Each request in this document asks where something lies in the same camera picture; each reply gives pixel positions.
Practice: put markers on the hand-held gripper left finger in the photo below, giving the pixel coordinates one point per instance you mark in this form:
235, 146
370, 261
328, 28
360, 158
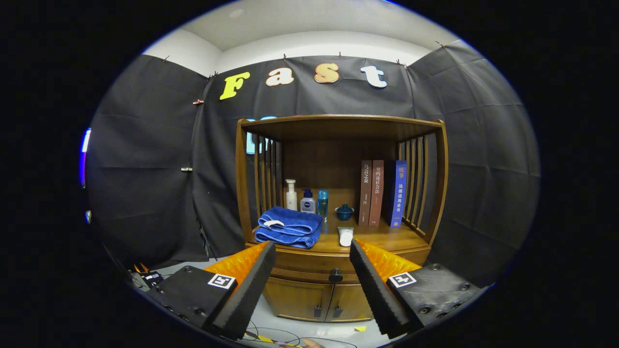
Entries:
251, 290

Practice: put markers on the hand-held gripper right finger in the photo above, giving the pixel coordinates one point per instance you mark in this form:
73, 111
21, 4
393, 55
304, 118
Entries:
372, 290

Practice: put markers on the wooden drawer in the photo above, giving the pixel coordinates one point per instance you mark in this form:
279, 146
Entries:
304, 268

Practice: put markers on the white tube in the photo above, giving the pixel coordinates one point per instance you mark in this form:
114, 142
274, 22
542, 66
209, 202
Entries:
346, 238

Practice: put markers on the wooden cabinet door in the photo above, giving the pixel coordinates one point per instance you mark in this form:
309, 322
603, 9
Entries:
295, 299
350, 304

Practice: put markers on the wooden countertop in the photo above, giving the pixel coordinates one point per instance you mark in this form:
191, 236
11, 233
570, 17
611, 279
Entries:
377, 239

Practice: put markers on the wooden cabinet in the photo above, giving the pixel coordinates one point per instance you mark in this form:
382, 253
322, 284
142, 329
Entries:
338, 164

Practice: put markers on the blue lidded teacup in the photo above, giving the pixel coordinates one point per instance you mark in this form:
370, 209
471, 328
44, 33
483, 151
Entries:
344, 212

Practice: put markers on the folded blue towel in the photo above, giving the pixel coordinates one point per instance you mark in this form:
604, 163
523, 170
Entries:
295, 217

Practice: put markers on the reddish brown book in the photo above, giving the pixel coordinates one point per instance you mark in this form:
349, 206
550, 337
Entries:
376, 193

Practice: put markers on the dark brown book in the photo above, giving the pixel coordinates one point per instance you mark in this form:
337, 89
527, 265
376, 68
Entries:
365, 193

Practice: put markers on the white pump bottle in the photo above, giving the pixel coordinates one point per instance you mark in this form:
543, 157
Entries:
291, 199

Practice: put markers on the teal bottle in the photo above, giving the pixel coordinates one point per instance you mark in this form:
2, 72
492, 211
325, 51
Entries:
323, 203

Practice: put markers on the blue book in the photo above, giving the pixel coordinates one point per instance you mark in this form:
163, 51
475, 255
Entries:
399, 193

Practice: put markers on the white bottle with blue cap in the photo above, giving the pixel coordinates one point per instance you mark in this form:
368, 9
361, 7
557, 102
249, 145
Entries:
307, 205

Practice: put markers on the black backdrop cloth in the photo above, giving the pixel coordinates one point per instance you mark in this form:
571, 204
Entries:
145, 169

